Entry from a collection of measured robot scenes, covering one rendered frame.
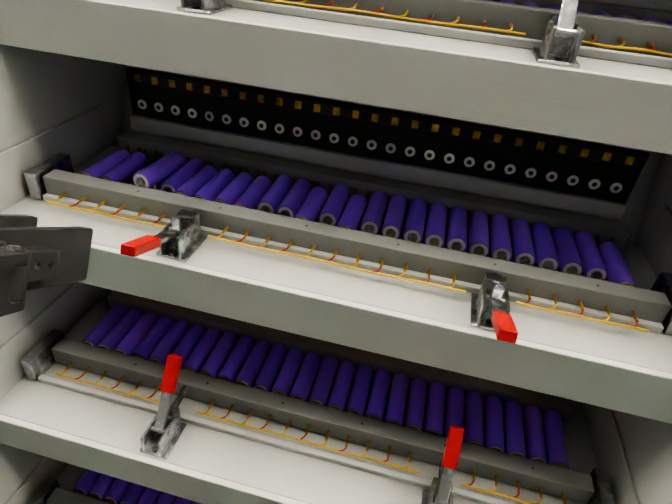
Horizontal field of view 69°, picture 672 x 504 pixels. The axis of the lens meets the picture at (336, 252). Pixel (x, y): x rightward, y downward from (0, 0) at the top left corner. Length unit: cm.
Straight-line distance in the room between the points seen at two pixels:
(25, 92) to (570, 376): 53
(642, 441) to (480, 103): 33
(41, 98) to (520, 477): 58
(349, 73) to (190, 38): 13
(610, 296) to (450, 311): 13
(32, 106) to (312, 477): 44
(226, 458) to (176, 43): 37
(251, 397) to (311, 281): 17
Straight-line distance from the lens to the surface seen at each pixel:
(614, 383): 43
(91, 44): 47
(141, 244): 38
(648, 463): 52
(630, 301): 46
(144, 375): 56
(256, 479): 50
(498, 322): 34
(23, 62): 56
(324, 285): 41
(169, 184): 52
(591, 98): 39
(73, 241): 30
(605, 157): 54
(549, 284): 43
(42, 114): 57
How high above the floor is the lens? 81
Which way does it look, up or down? 14 degrees down
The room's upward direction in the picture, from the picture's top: 10 degrees clockwise
